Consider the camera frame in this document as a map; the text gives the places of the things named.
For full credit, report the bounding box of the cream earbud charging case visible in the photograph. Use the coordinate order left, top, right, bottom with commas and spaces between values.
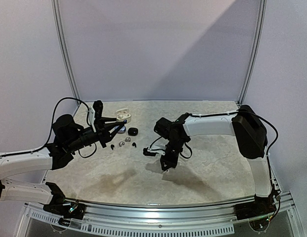
115, 108, 132, 123

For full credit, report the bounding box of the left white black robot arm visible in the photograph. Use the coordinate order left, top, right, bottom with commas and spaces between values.
0, 114, 127, 205

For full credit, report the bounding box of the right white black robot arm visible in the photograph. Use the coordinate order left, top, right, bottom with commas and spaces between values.
148, 105, 273, 198

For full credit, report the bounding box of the blue oval charging case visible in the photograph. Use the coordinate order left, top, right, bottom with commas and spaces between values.
117, 126, 126, 134

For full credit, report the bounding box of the black charging case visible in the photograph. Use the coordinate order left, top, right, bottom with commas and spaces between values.
128, 127, 138, 136

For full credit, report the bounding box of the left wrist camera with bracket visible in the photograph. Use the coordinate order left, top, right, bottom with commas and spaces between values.
88, 100, 103, 132

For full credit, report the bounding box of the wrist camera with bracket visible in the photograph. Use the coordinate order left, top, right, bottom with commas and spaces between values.
142, 146, 165, 157
88, 100, 103, 132

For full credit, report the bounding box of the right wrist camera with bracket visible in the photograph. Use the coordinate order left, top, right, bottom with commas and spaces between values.
142, 146, 165, 157

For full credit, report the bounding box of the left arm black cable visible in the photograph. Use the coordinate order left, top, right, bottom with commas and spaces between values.
0, 97, 99, 158

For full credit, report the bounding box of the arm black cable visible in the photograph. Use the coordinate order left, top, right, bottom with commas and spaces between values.
0, 97, 99, 158
149, 111, 280, 198

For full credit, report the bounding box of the aluminium front rail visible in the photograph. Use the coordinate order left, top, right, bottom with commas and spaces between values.
18, 192, 304, 237

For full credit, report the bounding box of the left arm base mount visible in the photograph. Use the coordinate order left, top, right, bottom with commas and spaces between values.
43, 200, 87, 220

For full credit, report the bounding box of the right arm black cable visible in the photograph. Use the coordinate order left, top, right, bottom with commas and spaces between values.
149, 111, 280, 198

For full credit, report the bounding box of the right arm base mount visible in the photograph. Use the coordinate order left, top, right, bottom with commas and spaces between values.
234, 196, 278, 220

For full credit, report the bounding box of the left aluminium frame post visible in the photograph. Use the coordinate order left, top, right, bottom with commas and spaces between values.
51, 0, 80, 99

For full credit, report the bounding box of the aluminium frame post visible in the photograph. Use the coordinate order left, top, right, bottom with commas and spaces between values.
51, 0, 80, 99
236, 0, 267, 107

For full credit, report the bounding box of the right aluminium frame post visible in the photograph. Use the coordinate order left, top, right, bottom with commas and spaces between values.
236, 0, 267, 107

